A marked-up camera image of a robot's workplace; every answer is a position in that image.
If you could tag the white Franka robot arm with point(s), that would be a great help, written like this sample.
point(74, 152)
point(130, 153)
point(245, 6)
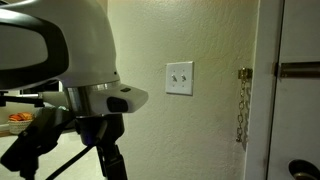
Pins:
point(80, 40)

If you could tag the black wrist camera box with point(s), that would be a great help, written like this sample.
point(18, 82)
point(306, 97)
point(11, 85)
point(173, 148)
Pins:
point(40, 136)

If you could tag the white double switch plate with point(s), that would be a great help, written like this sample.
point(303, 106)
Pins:
point(179, 86)

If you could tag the light switch toggle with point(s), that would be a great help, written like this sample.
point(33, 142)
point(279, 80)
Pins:
point(174, 78)
point(183, 78)

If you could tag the black horizontal bar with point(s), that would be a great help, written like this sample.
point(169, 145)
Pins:
point(20, 99)

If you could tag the dark round door knob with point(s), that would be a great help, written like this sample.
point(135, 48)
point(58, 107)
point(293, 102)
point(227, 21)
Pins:
point(303, 170)

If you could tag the basket of oranges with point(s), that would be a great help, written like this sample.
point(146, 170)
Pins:
point(20, 121)

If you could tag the white door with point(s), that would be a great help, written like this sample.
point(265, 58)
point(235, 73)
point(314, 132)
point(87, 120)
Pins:
point(296, 116)

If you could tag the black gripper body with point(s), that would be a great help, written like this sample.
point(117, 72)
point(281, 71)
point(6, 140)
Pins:
point(108, 150)

